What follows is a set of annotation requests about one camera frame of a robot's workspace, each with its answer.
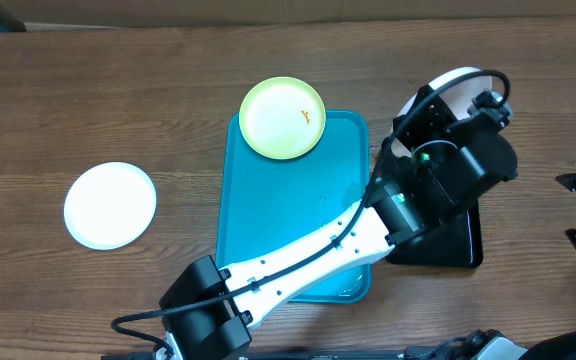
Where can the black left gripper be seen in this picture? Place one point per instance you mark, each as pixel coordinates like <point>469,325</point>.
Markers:
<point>435,121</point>

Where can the white plate with stain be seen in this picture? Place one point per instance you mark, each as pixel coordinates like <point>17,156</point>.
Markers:
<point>463,90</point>

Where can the light green plate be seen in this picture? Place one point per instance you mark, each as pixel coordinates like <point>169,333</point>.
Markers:
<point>282,118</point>

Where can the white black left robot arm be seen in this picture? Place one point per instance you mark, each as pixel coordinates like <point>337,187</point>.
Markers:
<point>209,307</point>

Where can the black rectangular water tray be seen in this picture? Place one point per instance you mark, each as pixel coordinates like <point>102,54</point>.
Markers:
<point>453,241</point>

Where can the teal plastic tray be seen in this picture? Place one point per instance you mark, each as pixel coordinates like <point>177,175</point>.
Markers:
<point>266,204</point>

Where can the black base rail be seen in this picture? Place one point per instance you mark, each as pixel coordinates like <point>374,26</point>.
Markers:
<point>410,353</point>

